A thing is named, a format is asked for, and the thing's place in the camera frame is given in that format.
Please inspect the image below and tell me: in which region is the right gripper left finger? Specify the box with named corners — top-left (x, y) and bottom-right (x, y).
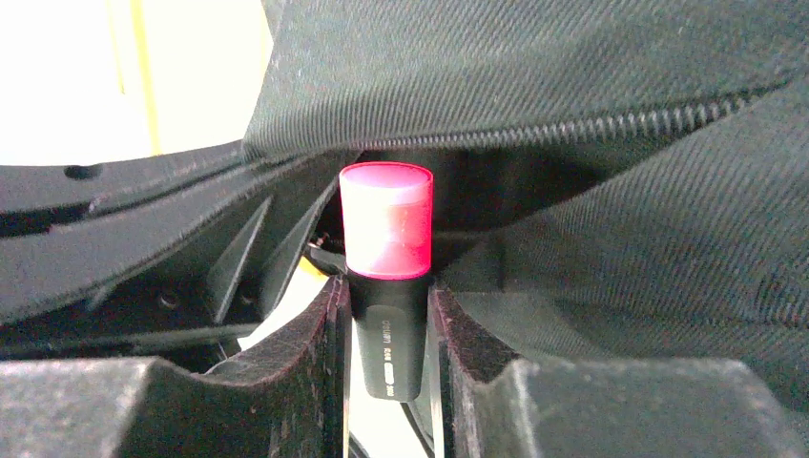
top-left (1, 276), bottom-right (351, 457)

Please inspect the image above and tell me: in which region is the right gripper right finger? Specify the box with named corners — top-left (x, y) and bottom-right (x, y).
top-left (429, 287), bottom-right (808, 457)

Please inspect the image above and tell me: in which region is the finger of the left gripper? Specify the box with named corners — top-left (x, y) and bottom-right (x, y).
top-left (1, 142), bottom-right (354, 360)

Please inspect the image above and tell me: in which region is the black pink highlighter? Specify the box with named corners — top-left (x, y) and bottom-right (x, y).
top-left (339, 161), bottom-right (434, 403)

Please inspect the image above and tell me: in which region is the black backpack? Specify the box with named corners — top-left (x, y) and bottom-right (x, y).
top-left (244, 1), bottom-right (808, 411)

